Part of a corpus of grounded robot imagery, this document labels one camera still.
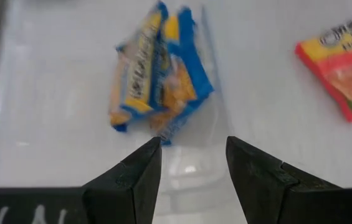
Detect clear plastic bin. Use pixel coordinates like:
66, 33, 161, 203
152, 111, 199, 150
107, 0, 237, 215

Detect blue soy sauce ramen pack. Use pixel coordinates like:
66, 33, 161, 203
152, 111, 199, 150
108, 1, 166, 133
150, 6, 216, 146

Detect roast beef ramen noodle pack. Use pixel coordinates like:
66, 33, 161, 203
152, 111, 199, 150
294, 9, 352, 123

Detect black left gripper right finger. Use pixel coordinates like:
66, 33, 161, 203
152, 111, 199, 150
225, 136, 345, 224

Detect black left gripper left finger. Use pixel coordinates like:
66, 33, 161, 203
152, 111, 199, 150
81, 136, 163, 224

